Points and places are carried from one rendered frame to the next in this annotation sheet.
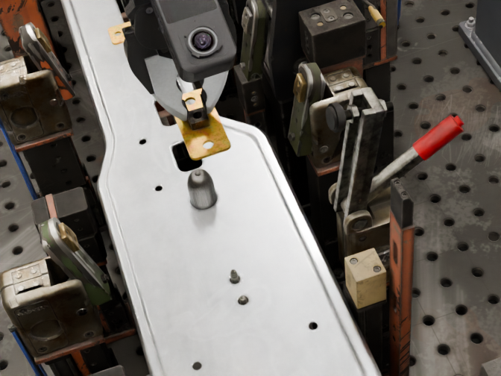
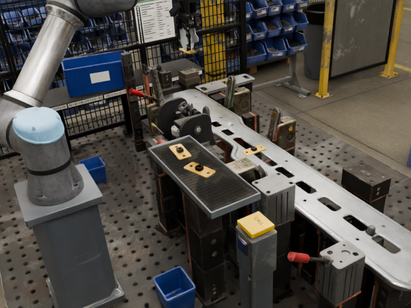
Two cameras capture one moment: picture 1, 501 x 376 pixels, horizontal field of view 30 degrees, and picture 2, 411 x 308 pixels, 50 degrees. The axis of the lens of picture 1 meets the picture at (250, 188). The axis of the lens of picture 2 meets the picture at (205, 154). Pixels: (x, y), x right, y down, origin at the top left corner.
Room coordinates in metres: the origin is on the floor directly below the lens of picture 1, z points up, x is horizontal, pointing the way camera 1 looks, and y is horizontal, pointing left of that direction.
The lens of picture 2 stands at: (2.31, -0.43, 1.78)
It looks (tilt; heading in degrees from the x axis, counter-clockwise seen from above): 30 degrees down; 163
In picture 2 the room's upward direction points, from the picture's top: 4 degrees counter-clockwise
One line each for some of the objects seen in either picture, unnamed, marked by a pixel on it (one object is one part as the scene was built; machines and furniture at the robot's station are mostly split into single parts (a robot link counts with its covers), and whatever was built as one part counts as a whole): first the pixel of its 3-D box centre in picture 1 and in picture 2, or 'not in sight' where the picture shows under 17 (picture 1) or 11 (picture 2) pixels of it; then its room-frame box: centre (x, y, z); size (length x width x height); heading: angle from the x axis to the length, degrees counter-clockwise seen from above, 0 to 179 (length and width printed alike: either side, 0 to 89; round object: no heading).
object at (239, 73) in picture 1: (258, 143); not in sight; (0.94, -0.02, 0.84); 0.04 x 0.03 x 0.29; 11
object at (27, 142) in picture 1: (51, 154); (282, 159); (0.97, 0.28, 0.87); 0.12 x 0.09 x 0.35; 101
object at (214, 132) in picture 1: (198, 119); (187, 49); (0.60, 0.04, 1.25); 0.08 x 0.04 x 0.01; 11
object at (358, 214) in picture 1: (358, 221); not in sight; (0.60, -0.11, 1.06); 0.03 x 0.01 x 0.03; 101
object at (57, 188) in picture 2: not in sight; (52, 175); (1.19, -0.54, 1.15); 0.15 x 0.15 x 0.10
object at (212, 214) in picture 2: not in sight; (199, 171); (1.35, -0.17, 1.16); 0.37 x 0.14 x 0.02; 11
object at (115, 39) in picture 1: (137, 26); (254, 148); (1.06, 0.12, 1.01); 0.08 x 0.04 x 0.01; 100
